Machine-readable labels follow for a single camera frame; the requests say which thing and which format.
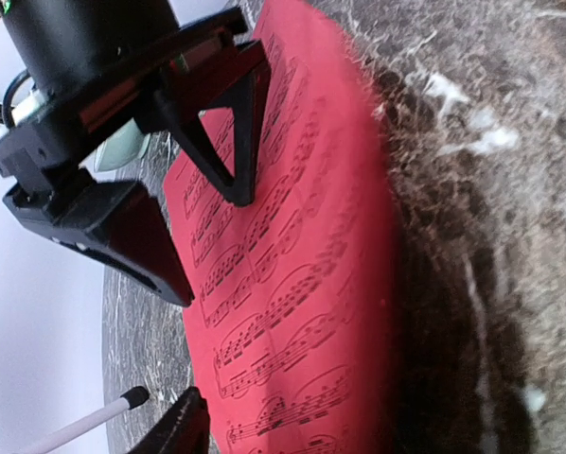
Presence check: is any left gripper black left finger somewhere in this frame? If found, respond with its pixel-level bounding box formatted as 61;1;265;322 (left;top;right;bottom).
129;386;210;454

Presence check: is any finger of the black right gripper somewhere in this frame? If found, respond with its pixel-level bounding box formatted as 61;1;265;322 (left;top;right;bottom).
52;181;194;306

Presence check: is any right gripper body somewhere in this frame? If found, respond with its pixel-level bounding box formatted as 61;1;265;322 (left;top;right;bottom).
0;7;247;227

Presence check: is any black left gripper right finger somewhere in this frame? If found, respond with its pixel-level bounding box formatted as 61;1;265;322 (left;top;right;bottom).
152;41;269;206

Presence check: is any white perforated music stand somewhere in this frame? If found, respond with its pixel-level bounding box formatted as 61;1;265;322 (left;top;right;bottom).
18;386;150;454

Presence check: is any red sheet music paper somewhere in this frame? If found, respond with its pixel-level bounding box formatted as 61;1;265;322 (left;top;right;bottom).
164;1;396;453

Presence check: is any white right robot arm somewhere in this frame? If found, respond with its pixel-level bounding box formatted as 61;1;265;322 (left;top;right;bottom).
0;1;271;306

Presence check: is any pale green ceramic bowl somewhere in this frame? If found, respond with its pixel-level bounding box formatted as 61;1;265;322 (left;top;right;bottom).
94;119;150;172

